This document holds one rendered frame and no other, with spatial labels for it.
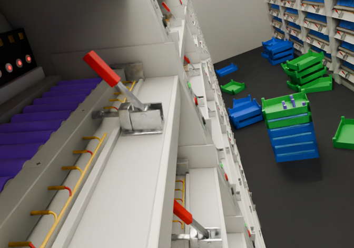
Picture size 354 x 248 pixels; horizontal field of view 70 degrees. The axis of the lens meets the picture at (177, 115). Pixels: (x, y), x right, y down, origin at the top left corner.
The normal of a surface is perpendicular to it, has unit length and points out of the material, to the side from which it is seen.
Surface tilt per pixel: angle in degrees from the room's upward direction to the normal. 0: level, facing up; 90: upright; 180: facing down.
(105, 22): 90
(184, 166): 90
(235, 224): 90
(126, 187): 16
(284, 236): 0
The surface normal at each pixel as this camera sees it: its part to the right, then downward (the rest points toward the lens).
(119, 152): -0.10, -0.88
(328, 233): -0.37, -0.83
